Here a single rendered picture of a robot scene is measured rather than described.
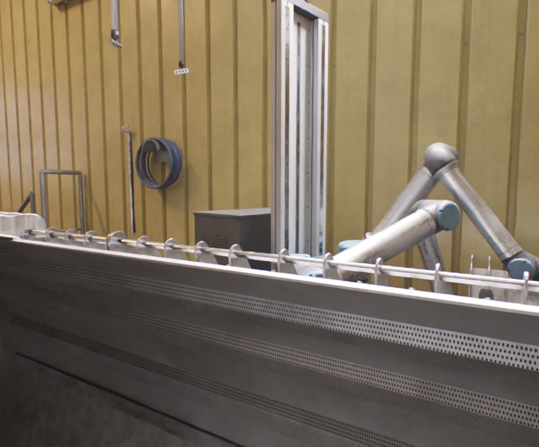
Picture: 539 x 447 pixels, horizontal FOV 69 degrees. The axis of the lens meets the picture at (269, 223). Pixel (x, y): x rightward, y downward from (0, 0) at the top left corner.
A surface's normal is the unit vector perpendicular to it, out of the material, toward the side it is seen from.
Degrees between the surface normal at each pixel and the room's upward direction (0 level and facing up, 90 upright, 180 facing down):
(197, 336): 62
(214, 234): 90
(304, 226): 90
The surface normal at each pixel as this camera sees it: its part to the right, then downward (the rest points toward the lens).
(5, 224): 0.86, 0.05
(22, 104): -0.52, 0.08
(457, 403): -0.46, -0.39
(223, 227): -0.69, 0.07
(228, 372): -0.50, 0.34
